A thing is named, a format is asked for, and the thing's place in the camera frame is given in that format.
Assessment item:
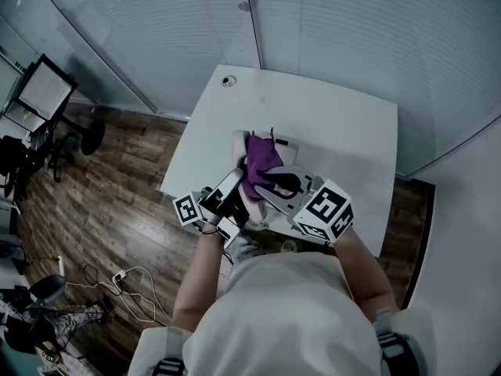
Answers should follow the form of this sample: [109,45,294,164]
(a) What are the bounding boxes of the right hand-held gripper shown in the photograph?
[255,164,355,244]

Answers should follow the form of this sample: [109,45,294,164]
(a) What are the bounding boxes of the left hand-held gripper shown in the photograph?
[171,168,252,251]

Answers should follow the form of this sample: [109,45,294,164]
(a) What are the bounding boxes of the purple cloth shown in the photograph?
[243,127,285,201]

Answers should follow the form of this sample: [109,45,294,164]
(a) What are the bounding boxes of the person's left forearm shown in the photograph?
[171,229,230,331]

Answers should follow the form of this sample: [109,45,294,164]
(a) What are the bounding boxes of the person's right forearm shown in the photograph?
[332,225,398,320]

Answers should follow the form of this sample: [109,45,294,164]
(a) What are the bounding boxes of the person's grey trousers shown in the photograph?
[225,231,271,266]

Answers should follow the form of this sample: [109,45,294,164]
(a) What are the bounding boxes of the white office table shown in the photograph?
[160,63,399,258]

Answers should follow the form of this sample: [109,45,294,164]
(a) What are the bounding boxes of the person's white shirt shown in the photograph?
[128,251,438,376]

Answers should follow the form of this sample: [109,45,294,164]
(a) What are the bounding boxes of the camouflage fabric bag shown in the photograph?
[0,299,106,340]

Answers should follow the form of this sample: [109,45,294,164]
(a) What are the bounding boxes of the black-framed white light box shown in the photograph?
[2,52,79,132]

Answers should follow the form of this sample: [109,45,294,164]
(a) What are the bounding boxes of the dark grey swivel stool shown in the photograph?
[29,274,67,303]

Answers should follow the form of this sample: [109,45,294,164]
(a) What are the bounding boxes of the black office chair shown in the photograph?
[0,133,75,207]

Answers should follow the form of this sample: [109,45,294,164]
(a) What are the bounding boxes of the white power strip with cables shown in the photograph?
[83,263,168,327]
[66,266,161,324]

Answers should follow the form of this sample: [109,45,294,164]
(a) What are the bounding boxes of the black round pedestal stand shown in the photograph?
[50,115,106,157]

